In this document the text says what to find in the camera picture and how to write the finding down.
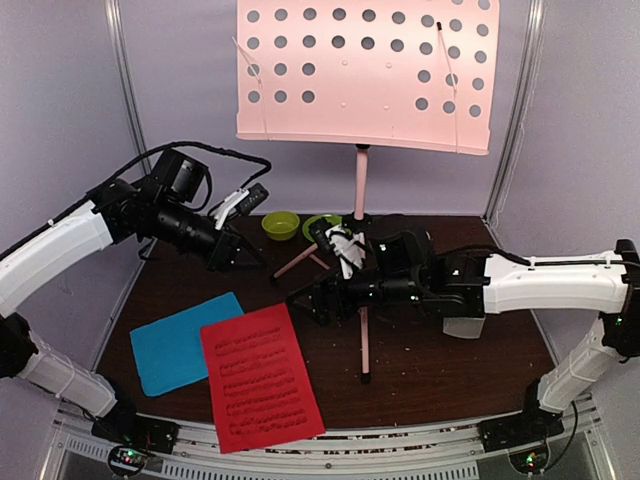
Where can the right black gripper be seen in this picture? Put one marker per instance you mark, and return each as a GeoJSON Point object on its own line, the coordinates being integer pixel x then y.
{"type": "Point", "coordinates": [318, 291]}

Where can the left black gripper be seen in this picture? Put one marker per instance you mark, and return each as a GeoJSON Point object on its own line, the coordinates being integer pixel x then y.
{"type": "Point", "coordinates": [221, 253]}

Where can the red sheet music page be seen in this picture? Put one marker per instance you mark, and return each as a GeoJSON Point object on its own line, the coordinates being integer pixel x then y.
{"type": "Point", "coordinates": [260, 388]}

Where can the pink music stand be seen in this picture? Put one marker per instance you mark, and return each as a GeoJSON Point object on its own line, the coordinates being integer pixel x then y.
{"type": "Point", "coordinates": [408, 74]}

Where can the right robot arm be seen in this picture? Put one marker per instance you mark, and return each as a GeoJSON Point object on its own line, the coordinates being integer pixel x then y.
{"type": "Point", "coordinates": [467, 284]}

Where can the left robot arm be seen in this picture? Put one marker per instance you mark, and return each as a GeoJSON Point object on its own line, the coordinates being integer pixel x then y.
{"type": "Point", "coordinates": [109, 216]}

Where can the small lime green bowl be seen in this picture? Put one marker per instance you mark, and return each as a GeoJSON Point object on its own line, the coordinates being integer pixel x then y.
{"type": "Point", "coordinates": [280, 225]}

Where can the blue felt sheet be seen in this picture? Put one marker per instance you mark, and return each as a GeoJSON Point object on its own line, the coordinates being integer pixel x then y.
{"type": "Point", "coordinates": [168, 352]}

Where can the white metronome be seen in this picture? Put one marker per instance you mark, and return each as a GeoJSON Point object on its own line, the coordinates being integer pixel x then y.
{"type": "Point", "coordinates": [463, 327]}

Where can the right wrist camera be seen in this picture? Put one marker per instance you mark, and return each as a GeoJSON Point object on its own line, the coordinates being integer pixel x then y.
{"type": "Point", "coordinates": [352, 241]}

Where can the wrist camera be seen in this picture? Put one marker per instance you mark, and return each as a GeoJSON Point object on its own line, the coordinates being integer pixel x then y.
{"type": "Point", "coordinates": [352, 241]}
{"type": "Point", "coordinates": [179, 179]}

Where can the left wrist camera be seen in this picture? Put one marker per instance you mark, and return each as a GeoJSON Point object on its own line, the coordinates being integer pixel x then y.
{"type": "Point", "coordinates": [179, 179]}

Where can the aluminium front rail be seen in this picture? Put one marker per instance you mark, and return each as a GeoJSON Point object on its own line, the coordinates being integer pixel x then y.
{"type": "Point", "coordinates": [444, 450]}

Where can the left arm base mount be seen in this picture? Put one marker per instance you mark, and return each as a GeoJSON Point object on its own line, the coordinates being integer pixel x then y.
{"type": "Point", "coordinates": [140, 448]}

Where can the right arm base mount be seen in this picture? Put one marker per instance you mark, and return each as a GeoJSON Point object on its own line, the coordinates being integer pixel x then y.
{"type": "Point", "coordinates": [525, 440]}

